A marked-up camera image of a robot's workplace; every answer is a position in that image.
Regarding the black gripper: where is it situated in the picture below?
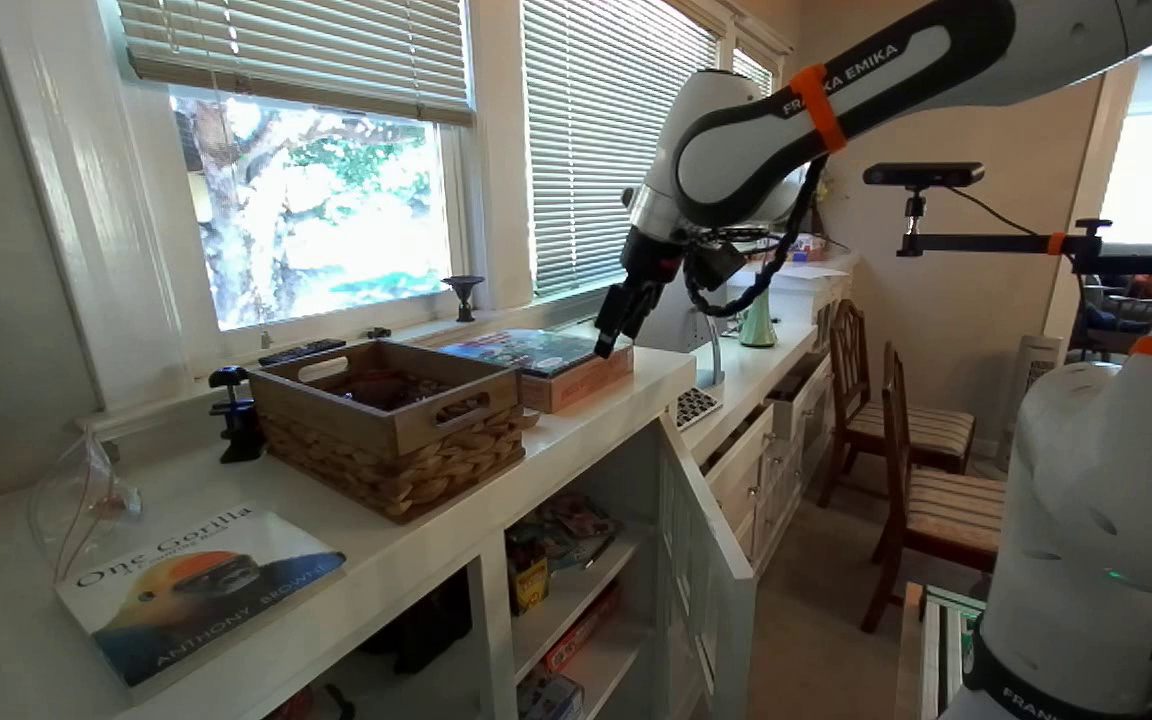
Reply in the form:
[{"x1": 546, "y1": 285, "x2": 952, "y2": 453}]
[{"x1": 591, "y1": 236, "x2": 688, "y2": 359}]

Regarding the woven wicker basket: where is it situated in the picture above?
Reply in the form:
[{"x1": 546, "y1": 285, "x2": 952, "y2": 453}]
[{"x1": 248, "y1": 337, "x2": 528, "y2": 526}]

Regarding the yellow box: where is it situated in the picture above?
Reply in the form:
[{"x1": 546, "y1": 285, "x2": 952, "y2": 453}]
[{"x1": 507, "y1": 537, "x2": 555, "y2": 615}]

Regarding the silver computer monitor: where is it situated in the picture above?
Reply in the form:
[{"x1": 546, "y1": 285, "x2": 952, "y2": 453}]
[{"x1": 633, "y1": 254, "x2": 729, "y2": 393}]

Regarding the white keyboard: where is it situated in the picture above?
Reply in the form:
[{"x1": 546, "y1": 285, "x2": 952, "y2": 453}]
[{"x1": 673, "y1": 382, "x2": 729, "y2": 435}]

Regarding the mint green bottle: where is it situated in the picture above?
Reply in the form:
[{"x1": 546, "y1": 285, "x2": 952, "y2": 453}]
[{"x1": 734, "y1": 289, "x2": 780, "y2": 352}]

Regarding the colourful book stack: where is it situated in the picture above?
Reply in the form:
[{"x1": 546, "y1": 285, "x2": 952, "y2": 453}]
[{"x1": 519, "y1": 491, "x2": 622, "y2": 573}]

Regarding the white storage bin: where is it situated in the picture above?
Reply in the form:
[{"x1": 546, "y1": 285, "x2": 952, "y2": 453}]
[{"x1": 729, "y1": 254, "x2": 854, "y2": 332}]

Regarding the white horizontal window blind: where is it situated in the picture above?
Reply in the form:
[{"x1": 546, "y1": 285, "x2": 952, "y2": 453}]
[
  {"x1": 519, "y1": 0, "x2": 729, "y2": 301},
  {"x1": 113, "y1": 0, "x2": 476, "y2": 133}
]

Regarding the pink item stack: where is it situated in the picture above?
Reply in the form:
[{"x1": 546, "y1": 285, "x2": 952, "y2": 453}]
[{"x1": 780, "y1": 232, "x2": 831, "y2": 263}]

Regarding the wooden chair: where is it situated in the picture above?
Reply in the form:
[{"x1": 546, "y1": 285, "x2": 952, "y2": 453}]
[
  {"x1": 813, "y1": 296, "x2": 978, "y2": 510},
  {"x1": 854, "y1": 340, "x2": 1017, "y2": 634}
]

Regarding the white glass cabinet door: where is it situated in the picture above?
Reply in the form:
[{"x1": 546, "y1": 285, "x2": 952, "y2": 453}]
[{"x1": 653, "y1": 411, "x2": 759, "y2": 720}]

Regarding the slanted book row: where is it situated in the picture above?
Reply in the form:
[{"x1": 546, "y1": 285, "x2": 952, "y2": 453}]
[{"x1": 538, "y1": 584, "x2": 633, "y2": 684}]

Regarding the black remote control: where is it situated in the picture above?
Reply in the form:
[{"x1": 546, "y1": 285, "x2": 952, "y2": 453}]
[{"x1": 257, "y1": 337, "x2": 352, "y2": 368}]

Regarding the white counter cabinet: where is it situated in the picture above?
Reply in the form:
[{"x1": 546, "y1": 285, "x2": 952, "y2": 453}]
[{"x1": 0, "y1": 252, "x2": 859, "y2": 720}]

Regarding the blue shelf item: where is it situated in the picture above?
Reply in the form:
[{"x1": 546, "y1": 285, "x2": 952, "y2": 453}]
[{"x1": 511, "y1": 663, "x2": 587, "y2": 720}]

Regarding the white green framed panel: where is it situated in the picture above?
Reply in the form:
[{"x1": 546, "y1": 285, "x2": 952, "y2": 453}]
[{"x1": 915, "y1": 579, "x2": 990, "y2": 720}]

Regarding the One Gorilla picture book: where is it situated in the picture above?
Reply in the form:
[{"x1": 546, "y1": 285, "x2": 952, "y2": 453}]
[{"x1": 50, "y1": 497, "x2": 352, "y2": 690}]

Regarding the dark cluttered desk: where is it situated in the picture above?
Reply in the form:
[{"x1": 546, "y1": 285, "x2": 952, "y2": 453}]
[{"x1": 1072, "y1": 239, "x2": 1152, "y2": 354}]

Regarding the clear plastic bag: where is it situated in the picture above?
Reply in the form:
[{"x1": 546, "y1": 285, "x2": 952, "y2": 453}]
[{"x1": 26, "y1": 425, "x2": 146, "y2": 591}]

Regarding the black funnel-shaped mount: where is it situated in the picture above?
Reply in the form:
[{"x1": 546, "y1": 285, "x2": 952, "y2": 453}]
[{"x1": 441, "y1": 271, "x2": 489, "y2": 326}]

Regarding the white window frame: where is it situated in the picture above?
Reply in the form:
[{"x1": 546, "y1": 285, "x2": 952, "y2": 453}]
[{"x1": 0, "y1": 0, "x2": 532, "y2": 414}]

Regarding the black stereo camera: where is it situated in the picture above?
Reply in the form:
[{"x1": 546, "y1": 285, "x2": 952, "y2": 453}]
[{"x1": 859, "y1": 159, "x2": 987, "y2": 190}]

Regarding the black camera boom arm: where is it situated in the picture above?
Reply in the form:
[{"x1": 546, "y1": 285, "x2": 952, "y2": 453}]
[{"x1": 891, "y1": 182, "x2": 1116, "y2": 281}]

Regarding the white wall vent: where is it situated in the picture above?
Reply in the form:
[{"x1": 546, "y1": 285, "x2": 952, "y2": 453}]
[{"x1": 1006, "y1": 332, "x2": 1066, "y2": 443}]

